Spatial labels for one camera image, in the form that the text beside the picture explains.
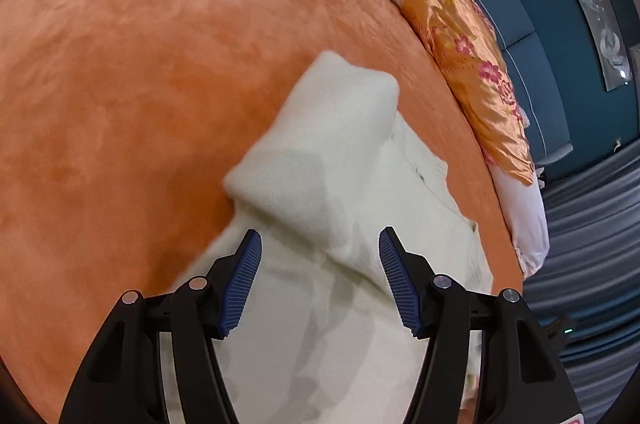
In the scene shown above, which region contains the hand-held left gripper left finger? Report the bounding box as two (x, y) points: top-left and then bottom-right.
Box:
(59, 229), (263, 424)

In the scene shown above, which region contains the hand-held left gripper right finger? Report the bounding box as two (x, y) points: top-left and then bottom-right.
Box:
(378, 227), (584, 424)

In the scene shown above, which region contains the cream white knit garment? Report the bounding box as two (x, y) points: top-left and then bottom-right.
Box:
(160, 51), (497, 424)

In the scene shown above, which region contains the black device with green light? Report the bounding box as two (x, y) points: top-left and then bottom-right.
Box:
(547, 316), (576, 357)

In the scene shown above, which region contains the grey curtain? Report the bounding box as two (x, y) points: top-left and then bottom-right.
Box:
(522, 143), (640, 424)

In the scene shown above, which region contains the orange plush blanket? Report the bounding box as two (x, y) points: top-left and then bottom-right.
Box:
(0, 0), (526, 424)

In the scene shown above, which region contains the blue padded headboard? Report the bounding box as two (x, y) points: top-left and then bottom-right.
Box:
(400, 0), (574, 185)

